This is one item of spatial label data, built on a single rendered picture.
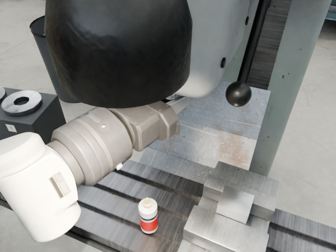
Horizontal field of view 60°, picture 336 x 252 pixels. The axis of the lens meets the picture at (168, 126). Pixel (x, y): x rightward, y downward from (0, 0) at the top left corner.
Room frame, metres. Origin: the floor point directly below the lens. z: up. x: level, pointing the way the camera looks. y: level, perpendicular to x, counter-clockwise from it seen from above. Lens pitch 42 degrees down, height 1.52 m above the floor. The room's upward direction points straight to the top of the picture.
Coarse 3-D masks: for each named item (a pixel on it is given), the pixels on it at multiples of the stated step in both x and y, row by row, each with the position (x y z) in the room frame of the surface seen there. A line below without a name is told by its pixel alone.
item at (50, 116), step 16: (0, 96) 0.58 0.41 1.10; (16, 96) 0.58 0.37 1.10; (32, 96) 0.58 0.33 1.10; (48, 96) 0.60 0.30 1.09; (0, 112) 0.53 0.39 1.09; (16, 112) 0.52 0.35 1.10; (32, 112) 0.53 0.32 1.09; (48, 112) 0.55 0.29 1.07; (0, 128) 0.51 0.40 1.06; (16, 128) 0.50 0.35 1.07; (32, 128) 0.49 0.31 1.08; (48, 128) 0.54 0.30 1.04
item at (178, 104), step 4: (180, 96) 0.38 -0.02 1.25; (184, 96) 0.38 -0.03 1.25; (172, 100) 0.36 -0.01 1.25; (176, 100) 0.37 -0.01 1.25; (180, 100) 0.37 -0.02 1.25; (184, 100) 0.38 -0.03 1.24; (188, 100) 0.38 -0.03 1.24; (168, 104) 0.35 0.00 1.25; (172, 104) 0.36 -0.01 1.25; (176, 104) 0.36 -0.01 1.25; (180, 104) 0.37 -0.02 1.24; (184, 104) 0.38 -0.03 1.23; (176, 108) 0.36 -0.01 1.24; (180, 108) 0.37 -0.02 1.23; (176, 112) 0.36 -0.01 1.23
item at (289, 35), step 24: (288, 0) 0.67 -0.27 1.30; (312, 0) 0.65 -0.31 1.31; (264, 24) 0.68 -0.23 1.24; (288, 24) 0.67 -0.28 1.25; (312, 24) 0.65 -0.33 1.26; (240, 48) 0.70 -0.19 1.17; (264, 48) 0.68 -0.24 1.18; (288, 48) 0.66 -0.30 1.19; (312, 48) 0.65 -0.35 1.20; (264, 72) 0.67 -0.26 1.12; (288, 72) 0.65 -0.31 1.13; (288, 96) 0.65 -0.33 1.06; (264, 120) 0.66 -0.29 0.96; (264, 144) 0.65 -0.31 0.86; (264, 168) 0.64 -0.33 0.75
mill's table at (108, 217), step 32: (128, 160) 0.55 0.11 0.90; (96, 192) 0.44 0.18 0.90; (128, 192) 0.44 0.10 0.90; (160, 192) 0.44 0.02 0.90; (192, 192) 0.44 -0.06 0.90; (96, 224) 0.35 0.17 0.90; (128, 224) 0.36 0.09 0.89; (160, 224) 0.35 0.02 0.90; (288, 224) 0.35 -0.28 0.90; (320, 224) 0.35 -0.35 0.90
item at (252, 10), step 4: (252, 0) 0.44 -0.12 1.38; (256, 0) 0.44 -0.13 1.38; (252, 4) 0.44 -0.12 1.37; (256, 4) 0.44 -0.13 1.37; (248, 8) 0.44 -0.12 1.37; (252, 8) 0.44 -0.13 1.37; (256, 8) 0.44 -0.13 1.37; (248, 12) 0.44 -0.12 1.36; (252, 12) 0.44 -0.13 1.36; (248, 16) 0.44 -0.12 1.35; (252, 16) 0.44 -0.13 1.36; (248, 20) 0.44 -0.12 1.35; (252, 20) 0.44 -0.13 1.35
